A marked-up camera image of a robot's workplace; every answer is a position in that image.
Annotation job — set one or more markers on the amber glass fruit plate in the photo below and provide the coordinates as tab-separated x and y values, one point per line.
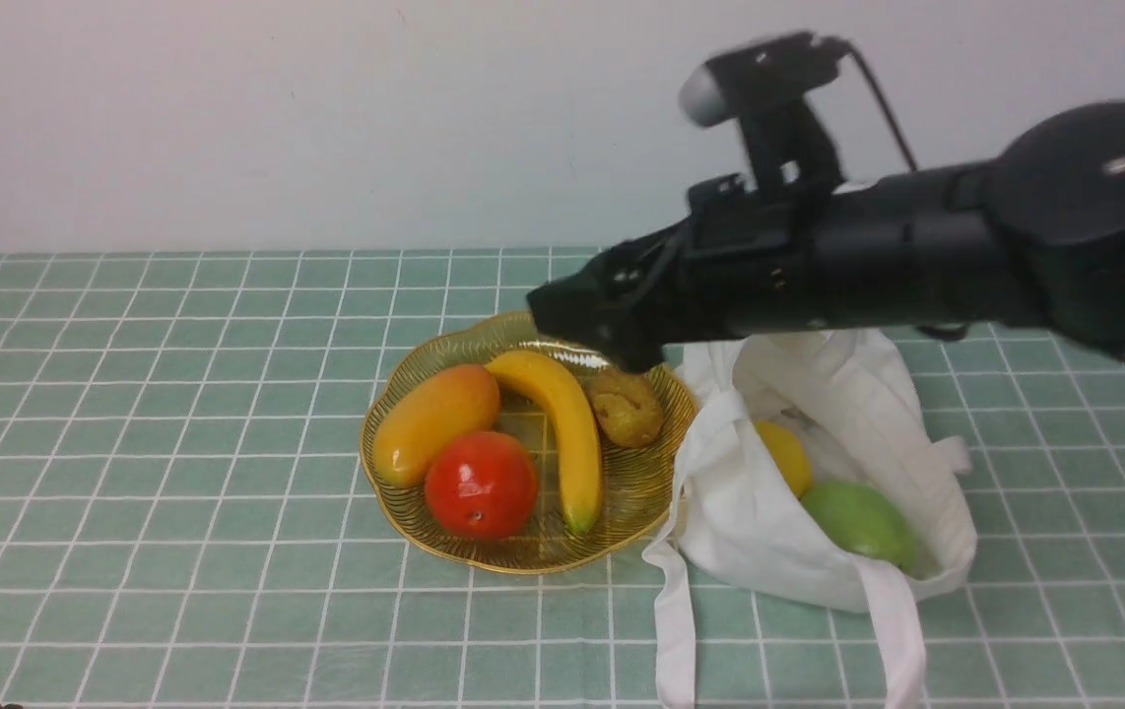
637	484

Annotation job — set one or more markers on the orange yellow mango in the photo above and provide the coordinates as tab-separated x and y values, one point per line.
455	402

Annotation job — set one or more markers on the green checkered tablecloth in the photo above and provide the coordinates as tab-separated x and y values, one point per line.
184	520

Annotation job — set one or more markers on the brown kiwi fruit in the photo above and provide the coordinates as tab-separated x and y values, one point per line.
626	408

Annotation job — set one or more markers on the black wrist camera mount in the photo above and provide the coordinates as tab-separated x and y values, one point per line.
764	86

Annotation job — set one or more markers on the white cloth bag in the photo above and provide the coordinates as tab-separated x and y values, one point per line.
850	400

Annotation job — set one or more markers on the red tomato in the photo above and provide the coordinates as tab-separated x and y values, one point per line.
483	487

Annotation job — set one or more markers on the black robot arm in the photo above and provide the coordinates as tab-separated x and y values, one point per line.
1034	239

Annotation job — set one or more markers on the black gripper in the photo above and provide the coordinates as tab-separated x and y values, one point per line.
739	264

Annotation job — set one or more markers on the yellow banana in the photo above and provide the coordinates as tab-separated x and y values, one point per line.
551	387

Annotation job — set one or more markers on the yellow lemon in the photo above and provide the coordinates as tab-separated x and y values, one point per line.
788	455

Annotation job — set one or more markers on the green lime fruit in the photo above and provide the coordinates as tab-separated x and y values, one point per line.
859	519

